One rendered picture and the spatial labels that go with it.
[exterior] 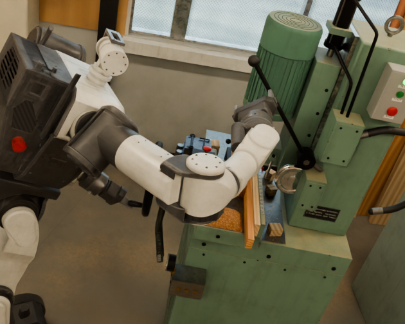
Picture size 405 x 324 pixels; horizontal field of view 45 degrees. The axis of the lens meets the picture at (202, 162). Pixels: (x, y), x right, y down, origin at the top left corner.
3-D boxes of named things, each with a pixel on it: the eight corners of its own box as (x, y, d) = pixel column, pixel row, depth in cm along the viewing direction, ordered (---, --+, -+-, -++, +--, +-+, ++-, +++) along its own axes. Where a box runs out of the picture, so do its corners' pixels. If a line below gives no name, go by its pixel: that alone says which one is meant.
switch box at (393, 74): (365, 108, 150) (387, 61, 141) (396, 115, 150) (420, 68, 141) (369, 118, 145) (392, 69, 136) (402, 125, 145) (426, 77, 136)
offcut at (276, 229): (266, 229, 175) (268, 222, 173) (277, 229, 176) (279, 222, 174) (269, 236, 172) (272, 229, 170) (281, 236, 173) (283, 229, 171)
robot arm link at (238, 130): (279, 125, 123) (283, 149, 113) (260, 156, 128) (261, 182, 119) (240, 107, 121) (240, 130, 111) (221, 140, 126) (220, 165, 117)
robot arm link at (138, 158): (192, 180, 87) (116, 132, 100) (182, 238, 93) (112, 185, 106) (234, 164, 95) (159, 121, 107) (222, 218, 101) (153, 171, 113)
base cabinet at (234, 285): (169, 282, 249) (195, 173, 209) (278, 303, 253) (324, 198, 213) (157, 362, 212) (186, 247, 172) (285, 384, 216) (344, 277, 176)
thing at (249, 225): (242, 150, 196) (245, 141, 194) (247, 150, 196) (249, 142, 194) (244, 247, 150) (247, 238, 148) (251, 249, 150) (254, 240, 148)
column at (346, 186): (282, 188, 197) (347, 16, 156) (335, 199, 198) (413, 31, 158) (287, 225, 178) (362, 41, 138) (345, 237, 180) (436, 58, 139)
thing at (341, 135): (315, 147, 159) (332, 107, 150) (342, 153, 159) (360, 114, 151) (319, 162, 152) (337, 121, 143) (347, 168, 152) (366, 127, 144)
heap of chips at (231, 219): (200, 206, 162) (203, 197, 160) (242, 213, 163) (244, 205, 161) (199, 224, 155) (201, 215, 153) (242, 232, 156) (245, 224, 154)
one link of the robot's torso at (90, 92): (-29, 196, 110) (44, 65, 99) (-44, 117, 133) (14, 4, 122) (84, 218, 130) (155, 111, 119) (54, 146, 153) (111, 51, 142)
